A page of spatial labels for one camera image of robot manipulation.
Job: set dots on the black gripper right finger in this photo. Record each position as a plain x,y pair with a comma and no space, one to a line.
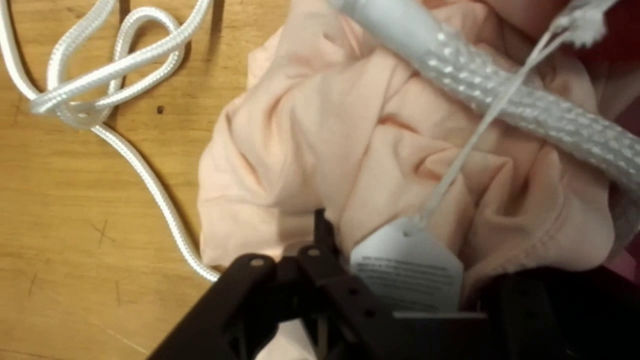
567,313

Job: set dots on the orange white object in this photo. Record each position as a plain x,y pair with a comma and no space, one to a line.
407,266

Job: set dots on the peach cloth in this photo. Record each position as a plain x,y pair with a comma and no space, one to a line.
301,133

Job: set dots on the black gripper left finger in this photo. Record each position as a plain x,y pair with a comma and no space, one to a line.
267,307

